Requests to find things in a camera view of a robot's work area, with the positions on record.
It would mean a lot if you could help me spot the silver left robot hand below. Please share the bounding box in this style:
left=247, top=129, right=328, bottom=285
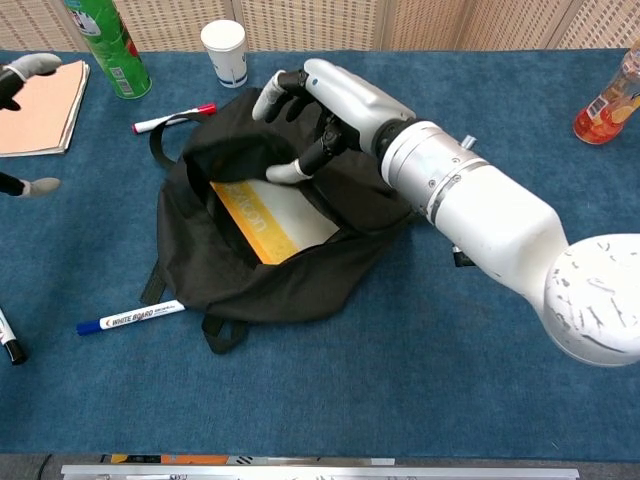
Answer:
left=0, top=52, right=64, bottom=199

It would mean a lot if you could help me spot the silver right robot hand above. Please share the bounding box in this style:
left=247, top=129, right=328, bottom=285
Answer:
left=251, top=58, right=417, bottom=185

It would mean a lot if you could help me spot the white and yellow book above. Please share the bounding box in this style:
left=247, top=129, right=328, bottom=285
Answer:
left=209, top=179, right=341, bottom=266

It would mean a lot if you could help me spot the black fabric backpack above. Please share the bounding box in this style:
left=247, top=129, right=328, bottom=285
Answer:
left=139, top=88, right=416, bottom=355

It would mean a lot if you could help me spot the beige paper notebook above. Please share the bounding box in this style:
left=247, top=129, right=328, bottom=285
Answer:
left=0, top=60, right=92, bottom=159

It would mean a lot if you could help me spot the woven folding screen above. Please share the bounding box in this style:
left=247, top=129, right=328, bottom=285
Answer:
left=0, top=0, right=640, bottom=54

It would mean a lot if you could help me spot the green plastic bottle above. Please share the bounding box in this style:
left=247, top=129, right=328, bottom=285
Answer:
left=63, top=0, right=153, bottom=100

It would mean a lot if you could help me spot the red whiteboard marker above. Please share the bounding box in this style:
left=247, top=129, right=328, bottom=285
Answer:
left=131, top=102, right=219, bottom=135

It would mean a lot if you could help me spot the white paper cup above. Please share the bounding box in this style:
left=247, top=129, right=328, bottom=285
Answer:
left=200, top=19, right=247, bottom=90

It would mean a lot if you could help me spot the orange drink bottle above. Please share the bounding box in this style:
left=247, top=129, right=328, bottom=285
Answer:
left=572, top=37, right=640, bottom=146

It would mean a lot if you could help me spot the blue whiteboard marker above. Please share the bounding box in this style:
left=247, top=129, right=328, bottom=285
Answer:
left=76, top=298, right=187, bottom=337

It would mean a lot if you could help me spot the black whiteboard marker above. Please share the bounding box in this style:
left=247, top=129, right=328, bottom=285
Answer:
left=0, top=308, right=28, bottom=368

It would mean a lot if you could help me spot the blue felt table cover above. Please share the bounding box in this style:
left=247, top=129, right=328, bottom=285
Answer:
left=0, top=48, right=640, bottom=462

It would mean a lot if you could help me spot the orange label strip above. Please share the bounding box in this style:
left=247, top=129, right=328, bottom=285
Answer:
left=102, top=453, right=396, bottom=466

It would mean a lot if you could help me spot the aluminium profile rail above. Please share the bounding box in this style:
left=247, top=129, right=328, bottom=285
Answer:
left=60, top=463, right=581, bottom=480

